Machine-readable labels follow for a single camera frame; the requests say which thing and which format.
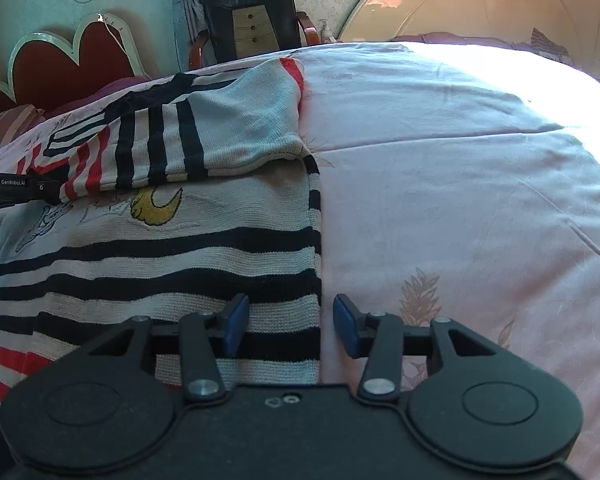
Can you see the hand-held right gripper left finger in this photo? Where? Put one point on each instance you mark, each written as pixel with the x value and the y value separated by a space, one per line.
pixel 236 327

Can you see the red heart-shaped headboard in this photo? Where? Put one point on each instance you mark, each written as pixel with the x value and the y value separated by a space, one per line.
pixel 70 65

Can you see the maroon pillow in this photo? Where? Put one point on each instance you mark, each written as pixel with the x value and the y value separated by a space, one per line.
pixel 105 92

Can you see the blue-grey curtain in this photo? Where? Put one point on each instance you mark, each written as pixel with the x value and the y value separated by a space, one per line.
pixel 185 5

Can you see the pink checked pillow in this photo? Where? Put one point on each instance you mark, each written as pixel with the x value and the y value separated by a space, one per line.
pixel 455 40

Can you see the cream round headboard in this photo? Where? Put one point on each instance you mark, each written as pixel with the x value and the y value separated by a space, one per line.
pixel 480 0

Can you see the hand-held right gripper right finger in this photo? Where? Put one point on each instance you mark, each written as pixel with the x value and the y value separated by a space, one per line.
pixel 346 327

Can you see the pale pink bed sheet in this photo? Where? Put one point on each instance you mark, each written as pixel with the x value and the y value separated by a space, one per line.
pixel 430 185

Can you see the striped knit sweater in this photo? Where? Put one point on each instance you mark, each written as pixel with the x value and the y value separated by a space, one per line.
pixel 180 260

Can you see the black leather armchair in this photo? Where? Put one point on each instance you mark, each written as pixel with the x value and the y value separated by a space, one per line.
pixel 240 0

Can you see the pink striped pillow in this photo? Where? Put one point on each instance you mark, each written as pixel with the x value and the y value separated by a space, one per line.
pixel 17 122

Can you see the pump lotion bottle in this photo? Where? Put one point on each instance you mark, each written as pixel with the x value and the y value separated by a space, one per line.
pixel 327 32

